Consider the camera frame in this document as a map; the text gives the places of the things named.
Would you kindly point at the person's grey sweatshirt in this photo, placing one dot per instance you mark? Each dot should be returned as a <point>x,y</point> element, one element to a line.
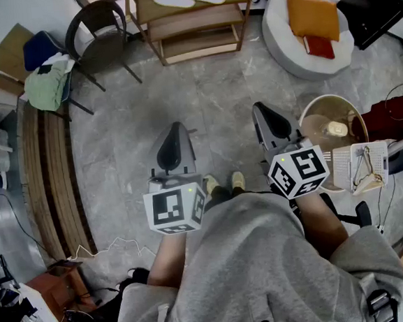
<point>252,257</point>

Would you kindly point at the person's leg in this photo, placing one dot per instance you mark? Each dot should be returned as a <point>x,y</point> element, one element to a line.
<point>239,190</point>
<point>220,192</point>

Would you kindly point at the red book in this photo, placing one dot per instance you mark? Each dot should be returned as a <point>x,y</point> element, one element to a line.
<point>319,46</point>

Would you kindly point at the person's right forearm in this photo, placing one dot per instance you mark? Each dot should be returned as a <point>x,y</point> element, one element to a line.
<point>323,226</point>

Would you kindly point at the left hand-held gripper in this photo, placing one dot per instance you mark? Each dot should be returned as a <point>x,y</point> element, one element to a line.
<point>167,209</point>

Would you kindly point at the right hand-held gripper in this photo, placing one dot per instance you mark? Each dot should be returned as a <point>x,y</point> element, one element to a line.
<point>304,169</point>

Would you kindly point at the person's left forearm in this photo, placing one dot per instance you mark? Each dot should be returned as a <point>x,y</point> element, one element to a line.
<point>168,261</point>

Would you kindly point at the brown box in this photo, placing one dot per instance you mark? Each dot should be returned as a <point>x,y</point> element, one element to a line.
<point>58,285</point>

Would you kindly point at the person's left pale shoe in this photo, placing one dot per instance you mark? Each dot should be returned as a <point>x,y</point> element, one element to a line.
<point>211,182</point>

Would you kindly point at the wooden shoe rack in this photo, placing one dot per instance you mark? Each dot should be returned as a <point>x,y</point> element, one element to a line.
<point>176,27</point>

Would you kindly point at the black office chair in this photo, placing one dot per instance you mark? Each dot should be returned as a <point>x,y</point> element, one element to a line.
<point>363,212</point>

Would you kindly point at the person's pale shoe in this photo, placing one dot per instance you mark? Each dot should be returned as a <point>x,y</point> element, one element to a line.
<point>237,179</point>
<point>211,182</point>

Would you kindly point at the blue chair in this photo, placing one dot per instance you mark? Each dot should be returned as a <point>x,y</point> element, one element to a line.
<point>41,48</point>

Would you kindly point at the green cloth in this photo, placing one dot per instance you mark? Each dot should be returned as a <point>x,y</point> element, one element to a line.
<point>46,89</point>

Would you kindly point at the person's right leg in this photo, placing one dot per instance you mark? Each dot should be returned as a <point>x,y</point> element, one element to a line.
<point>239,190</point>

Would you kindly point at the black cabinet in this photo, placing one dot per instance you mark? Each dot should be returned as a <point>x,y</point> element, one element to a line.
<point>374,12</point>

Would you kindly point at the orange cushion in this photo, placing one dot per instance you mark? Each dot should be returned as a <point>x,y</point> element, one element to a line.
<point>311,17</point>

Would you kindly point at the round white bin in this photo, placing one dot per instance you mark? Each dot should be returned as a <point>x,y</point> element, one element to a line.
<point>315,118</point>

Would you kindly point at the brown cardboard sheet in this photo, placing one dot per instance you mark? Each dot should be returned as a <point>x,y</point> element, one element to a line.
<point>10,54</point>

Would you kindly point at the dark wicker chair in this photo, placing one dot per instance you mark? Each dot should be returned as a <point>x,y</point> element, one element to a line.
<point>104,46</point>

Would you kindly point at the white cloth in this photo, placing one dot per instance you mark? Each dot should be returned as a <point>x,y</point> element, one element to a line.
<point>59,60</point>

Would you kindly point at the wooden clothes hanger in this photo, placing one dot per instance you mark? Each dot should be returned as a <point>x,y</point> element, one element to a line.
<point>366,182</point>

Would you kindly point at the person's left leg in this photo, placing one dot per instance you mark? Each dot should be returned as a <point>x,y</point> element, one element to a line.
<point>220,192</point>

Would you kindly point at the stack of wooden planks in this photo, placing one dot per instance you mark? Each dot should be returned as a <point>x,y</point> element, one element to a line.
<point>48,177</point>

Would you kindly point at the person's right pale shoe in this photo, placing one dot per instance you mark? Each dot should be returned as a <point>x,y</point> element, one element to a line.
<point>237,179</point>

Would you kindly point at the white perforated basket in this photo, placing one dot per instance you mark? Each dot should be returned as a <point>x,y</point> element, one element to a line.
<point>342,169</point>

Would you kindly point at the white round beanbag seat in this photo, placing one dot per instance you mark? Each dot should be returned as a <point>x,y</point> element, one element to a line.
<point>281,34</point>

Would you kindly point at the black harness buckle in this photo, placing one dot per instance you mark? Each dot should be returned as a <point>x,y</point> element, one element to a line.
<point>380,304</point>

